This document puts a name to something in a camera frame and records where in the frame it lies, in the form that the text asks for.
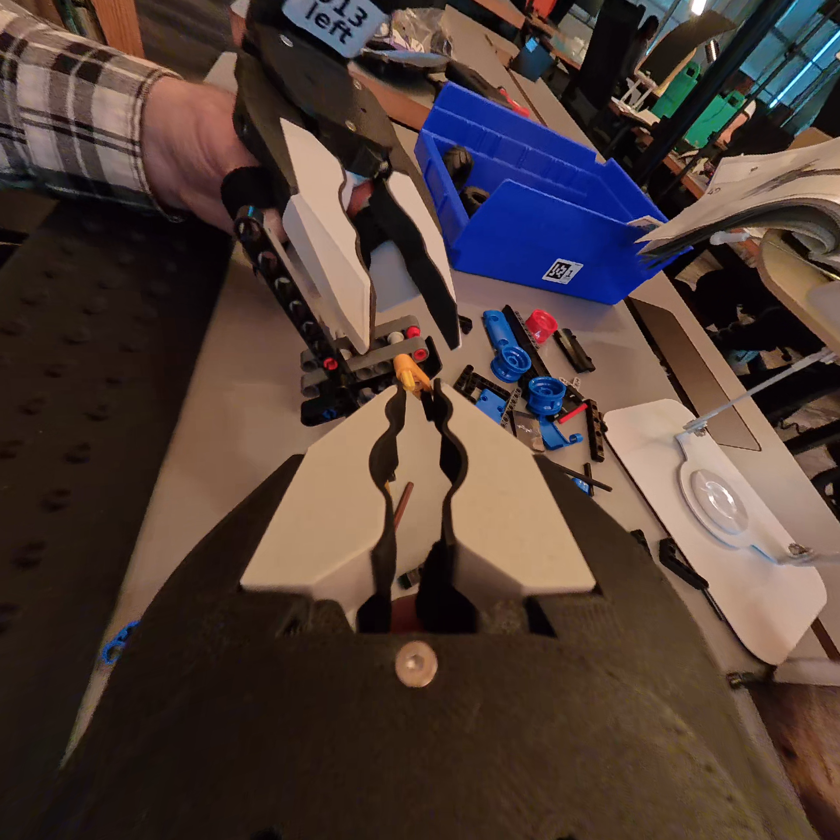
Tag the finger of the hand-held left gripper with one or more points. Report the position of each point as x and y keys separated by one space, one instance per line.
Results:
x=321 y=249
x=430 y=262

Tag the white book stand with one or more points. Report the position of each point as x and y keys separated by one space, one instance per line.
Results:
x=656 y=459

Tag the black curved toy panel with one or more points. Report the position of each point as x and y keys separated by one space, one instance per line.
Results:
x=574 y=351

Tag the brown toy axle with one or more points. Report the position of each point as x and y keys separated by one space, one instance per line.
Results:
x=403 y=505

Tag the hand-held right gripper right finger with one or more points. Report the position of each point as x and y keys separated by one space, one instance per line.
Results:
x=525 y=525

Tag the toy brick assembly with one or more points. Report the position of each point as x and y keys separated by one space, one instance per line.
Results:
x=367 y=367

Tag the instruction booklet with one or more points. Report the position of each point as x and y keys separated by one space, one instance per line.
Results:
x=774 y=190

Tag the blue toy wheel hub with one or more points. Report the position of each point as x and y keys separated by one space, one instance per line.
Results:
x=546 y=395
x=510 y=364

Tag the red toy wheel hub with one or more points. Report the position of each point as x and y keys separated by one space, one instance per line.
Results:
x=541 y=325

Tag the blue curved toy panel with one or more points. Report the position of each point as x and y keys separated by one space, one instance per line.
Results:
x=558 y=436

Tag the person's left forearm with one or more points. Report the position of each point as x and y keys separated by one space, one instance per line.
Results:
x=65 y=111

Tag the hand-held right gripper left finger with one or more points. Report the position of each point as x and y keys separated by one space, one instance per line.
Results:
x=308 y=525

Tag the crumpled clear plastic bag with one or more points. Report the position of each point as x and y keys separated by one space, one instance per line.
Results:
x=413 y=33

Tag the black long toy pin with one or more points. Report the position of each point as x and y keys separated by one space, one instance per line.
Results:
x=751 y=679

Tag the person's left hand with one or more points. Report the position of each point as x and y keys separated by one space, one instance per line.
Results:
x=190 y=151

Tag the blue storage bin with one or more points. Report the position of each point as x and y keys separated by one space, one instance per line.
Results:
x=538 y=236

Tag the grey desk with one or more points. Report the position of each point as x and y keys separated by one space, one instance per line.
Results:
x=216 y=394

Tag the black pole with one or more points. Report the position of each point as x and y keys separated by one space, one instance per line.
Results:
x=715 y=92

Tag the black angled toy beam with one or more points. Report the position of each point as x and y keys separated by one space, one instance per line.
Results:
x=682 y=564

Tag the black dotted floor mat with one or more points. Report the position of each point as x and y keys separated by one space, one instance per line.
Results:
x=98 y=394

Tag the blue flat toy panel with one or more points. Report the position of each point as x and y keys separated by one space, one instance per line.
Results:
x=492 y=405

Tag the blue long toy panel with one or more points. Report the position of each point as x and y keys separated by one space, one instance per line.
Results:
x=499 y=328

